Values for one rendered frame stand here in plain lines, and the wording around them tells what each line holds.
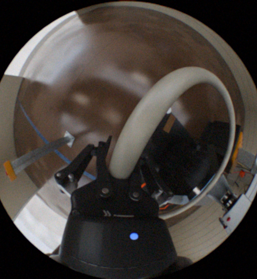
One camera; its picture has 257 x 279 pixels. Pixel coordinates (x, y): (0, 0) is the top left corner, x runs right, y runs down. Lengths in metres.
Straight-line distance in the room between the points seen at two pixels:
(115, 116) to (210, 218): 6.43
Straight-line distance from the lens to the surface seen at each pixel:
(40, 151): 1.03
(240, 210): 0.81
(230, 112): 0.34
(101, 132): 1.10
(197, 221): 6.37
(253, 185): 1.54
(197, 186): 0.78
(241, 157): 1.62
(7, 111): 5.89
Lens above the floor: 1.03
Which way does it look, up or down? 75 degrees down
